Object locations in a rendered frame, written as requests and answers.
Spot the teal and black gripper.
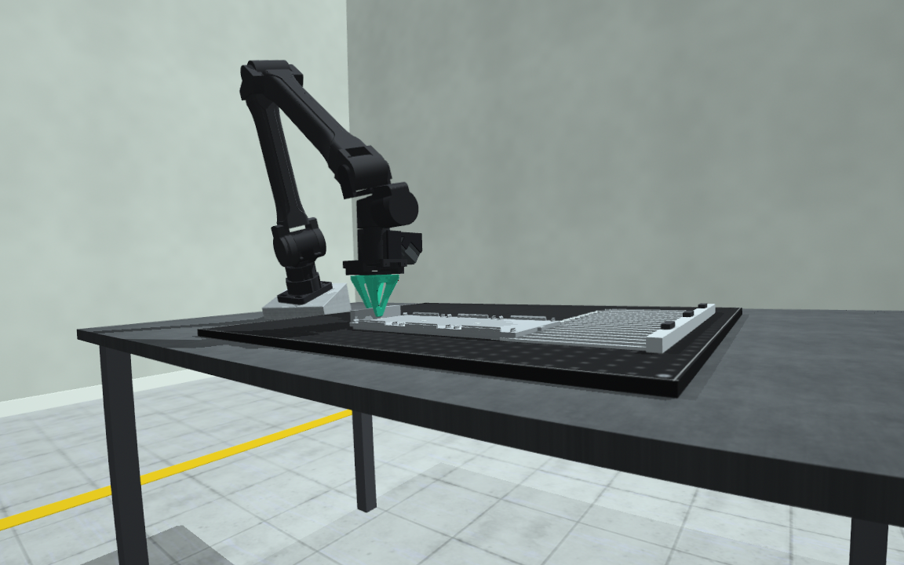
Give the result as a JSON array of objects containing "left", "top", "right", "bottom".
[{"left": 343, "top": 228, "right": 407, "bottom": 317}]

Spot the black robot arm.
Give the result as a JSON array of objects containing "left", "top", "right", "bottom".
[{"left": 239, "top": 60, "right": 422, "bottom": 305}]

